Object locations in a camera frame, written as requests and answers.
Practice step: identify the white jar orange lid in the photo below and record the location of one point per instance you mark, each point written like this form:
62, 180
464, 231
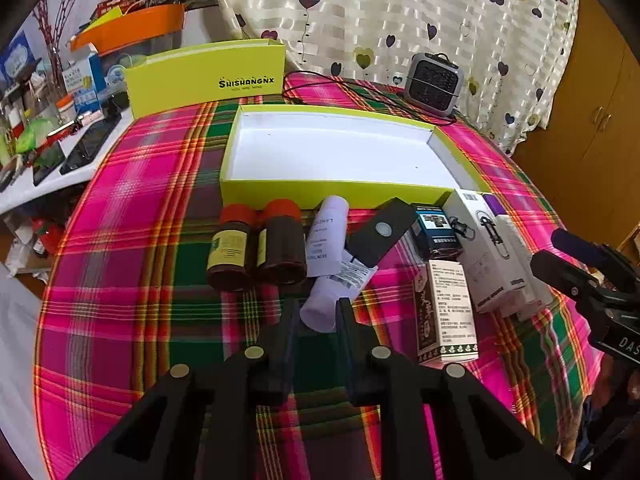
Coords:
65, 106

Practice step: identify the white earphone box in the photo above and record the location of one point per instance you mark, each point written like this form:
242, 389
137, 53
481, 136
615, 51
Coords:
487, 260

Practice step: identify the small dark blue box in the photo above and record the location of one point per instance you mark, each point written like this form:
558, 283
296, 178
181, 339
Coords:
435, 232

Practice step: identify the purple-topped white box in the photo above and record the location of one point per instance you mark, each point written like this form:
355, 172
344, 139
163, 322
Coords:
525, 270

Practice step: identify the orange plastic basin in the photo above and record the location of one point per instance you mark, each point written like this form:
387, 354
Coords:
145, 25

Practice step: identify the heart print curtain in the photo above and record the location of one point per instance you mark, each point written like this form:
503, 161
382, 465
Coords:
400, 10

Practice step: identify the white side table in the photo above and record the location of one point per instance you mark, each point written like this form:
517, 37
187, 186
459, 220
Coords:
20, 192

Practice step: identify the wooden cabinet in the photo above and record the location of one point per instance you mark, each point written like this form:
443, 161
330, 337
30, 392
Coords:
595, 110

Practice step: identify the red packet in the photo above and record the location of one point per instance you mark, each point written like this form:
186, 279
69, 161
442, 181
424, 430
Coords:
114, 4

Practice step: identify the white box black side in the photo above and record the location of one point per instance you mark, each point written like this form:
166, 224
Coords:
447, 315

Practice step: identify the blue white carton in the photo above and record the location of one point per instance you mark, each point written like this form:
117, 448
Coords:
82, 80

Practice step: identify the blue printed box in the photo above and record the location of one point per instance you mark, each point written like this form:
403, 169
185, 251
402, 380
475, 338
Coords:
14, 57

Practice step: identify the yellow-green box tray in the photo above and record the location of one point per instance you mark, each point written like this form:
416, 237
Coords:
330, 155

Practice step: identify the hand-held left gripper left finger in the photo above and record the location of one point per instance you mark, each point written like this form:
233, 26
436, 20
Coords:
285, 340

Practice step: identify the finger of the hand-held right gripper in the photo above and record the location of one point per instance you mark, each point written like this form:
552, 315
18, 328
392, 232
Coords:
575, 242
555, 270

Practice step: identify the green plastic bag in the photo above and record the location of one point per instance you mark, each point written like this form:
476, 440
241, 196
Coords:
35, 135

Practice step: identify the brown bottle red cap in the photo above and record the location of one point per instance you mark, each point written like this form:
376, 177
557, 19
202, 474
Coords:
281, 245

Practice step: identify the yellow-green printed box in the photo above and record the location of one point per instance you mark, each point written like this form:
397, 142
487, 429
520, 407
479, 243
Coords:
200, 80

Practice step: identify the lavender cream tube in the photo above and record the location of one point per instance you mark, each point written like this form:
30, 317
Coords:
327, 240

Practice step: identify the grey mini heater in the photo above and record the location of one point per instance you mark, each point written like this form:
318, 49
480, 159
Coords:
434, 85

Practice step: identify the brown bottle yellow label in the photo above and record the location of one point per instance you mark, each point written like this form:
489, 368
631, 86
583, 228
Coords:
229, 250

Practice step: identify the plaid desktop tablecloth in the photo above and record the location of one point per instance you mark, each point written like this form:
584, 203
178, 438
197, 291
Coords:
140, 260

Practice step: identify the black smartphone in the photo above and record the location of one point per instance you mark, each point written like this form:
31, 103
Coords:
92, 145

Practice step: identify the dark tablet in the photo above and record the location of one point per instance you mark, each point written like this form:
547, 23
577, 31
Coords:
49, 162

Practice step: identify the yellow card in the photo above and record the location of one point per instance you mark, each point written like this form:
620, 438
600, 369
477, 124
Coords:
107, 17

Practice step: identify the round blue white tin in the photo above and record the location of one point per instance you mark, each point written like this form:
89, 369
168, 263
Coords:
117, 75

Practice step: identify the red dried branches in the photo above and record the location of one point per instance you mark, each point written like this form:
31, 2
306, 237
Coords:
52, 25

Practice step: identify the black jar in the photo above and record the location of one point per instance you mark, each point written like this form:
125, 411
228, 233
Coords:
116, 102

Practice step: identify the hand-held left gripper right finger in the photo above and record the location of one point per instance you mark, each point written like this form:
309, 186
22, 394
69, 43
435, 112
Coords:
350, 345

